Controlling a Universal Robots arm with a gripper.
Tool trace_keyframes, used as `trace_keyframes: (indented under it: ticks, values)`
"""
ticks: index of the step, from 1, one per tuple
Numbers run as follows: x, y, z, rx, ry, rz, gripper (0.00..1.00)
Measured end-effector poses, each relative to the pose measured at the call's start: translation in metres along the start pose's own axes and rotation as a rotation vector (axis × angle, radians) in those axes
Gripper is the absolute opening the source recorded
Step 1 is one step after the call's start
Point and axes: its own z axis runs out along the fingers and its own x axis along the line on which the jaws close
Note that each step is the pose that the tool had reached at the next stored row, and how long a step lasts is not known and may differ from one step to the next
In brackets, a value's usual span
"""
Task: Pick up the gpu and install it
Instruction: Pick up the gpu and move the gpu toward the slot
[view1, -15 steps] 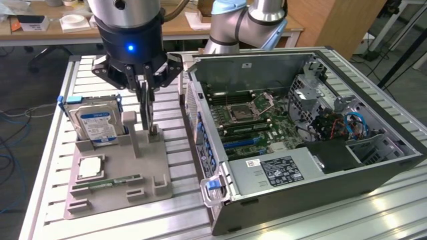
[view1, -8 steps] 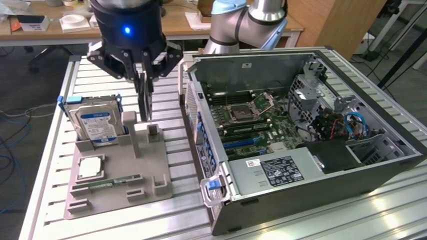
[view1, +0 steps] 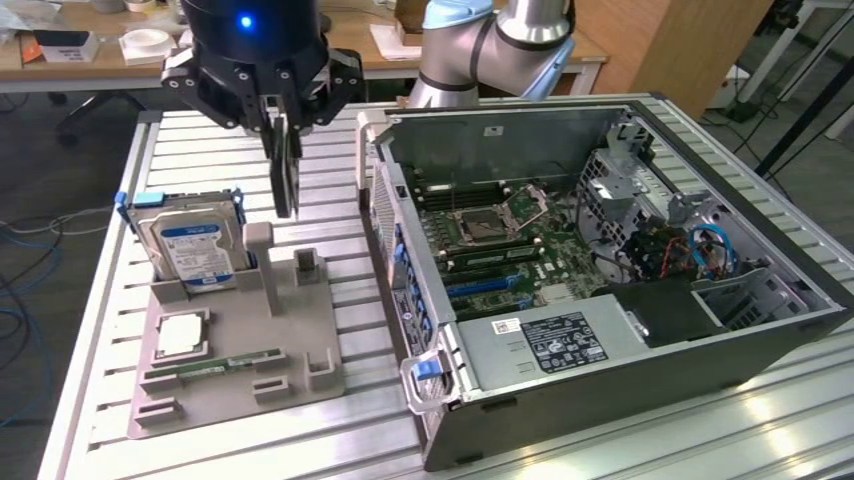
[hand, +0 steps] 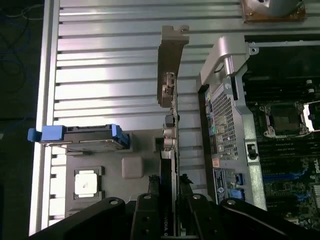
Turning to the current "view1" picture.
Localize green loose RAM stick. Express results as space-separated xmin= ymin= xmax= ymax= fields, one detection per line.
xmin=144 ymin=351 xmax=278 ymax=380

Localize blue expansion slot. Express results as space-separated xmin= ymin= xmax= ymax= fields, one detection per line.
xmin=447 ymin=277 xmax=525 ymax=301

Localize black open PC case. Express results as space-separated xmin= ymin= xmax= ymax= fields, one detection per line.
xmin=355 ymin=92 xmax=854 ymax=474

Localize wooden cabinet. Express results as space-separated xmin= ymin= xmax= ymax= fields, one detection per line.
xmin=573 ymin=0 xmax=776 ymax=122

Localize black metal pole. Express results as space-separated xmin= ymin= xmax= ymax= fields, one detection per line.
xmin=752 ymin=62 xmax=854 ymax=181

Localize hard disk with blue carrier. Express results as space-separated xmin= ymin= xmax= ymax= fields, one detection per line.
xmin=113 ymin=188 xmax=258 ymax=295

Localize black chair base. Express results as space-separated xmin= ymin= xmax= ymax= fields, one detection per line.
xmin=54 ymin=91 xmax=149 ymax=147

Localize white tape dispenser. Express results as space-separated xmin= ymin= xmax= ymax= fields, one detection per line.
xmin=117 ymin=27 xmax=180 ymax=67

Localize grey power supply unit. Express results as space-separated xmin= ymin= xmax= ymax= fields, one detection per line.
xmin=456 ymin=294 xmax=649 ymax=392

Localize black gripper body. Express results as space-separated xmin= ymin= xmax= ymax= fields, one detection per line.
xmin=177 ymin=0 xmax=332 ymax=125

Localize green motherboard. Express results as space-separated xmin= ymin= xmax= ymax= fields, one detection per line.
xmin=413 ymin=178 xmax=603 ymax=322

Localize silver CPU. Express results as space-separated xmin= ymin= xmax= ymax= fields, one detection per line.
xmin=157 ymin=315 xmax=206 ymax=358

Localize black Nvidia graphics card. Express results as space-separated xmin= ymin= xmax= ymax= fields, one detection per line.
xmin=264 ymin=94 xmax=302 ymax=220

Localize red wire bundle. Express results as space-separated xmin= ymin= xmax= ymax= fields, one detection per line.
xmin=657 ymin=238 xmax=689 ymax=279

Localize grey parts rack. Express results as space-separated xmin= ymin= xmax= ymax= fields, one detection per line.
xmin=125 ymin=222 xmax=348 ymax=440

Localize grey floor cable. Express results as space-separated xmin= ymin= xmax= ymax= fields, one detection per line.
xmin=0 ymin=208 xmax=113 ymax=237

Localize wooden desk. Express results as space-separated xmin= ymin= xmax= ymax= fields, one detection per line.
xmin=0 ymin=0 xmax=609 ymax=109

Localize metal disk bay cage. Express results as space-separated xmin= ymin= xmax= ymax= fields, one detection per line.
xmin=576 ymin=147 xmax=676 ymax=242

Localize white box with black lid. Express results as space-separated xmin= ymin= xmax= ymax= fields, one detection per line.
xmin=32 ymin=29 xmax=102 ymax=65

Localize white papers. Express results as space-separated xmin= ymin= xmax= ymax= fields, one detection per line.
xmin=369 ymin=22 xmax=425 ymax=63

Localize blue floor cable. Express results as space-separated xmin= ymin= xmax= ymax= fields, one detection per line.
xmin=0 ymin=219 xmax=58 ymax=429

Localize blue SATA wire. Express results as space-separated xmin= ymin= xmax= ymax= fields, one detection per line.
xmin=688 ymin=223 xmax=739 ymax=275

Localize brown cardboard box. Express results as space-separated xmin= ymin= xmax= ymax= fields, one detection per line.
xmin=392 ymin=0 xmax=428 ymax=35

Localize metal socket cover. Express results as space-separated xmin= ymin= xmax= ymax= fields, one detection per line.
xmin=503 ymin=184 xmax=555 ymax=230

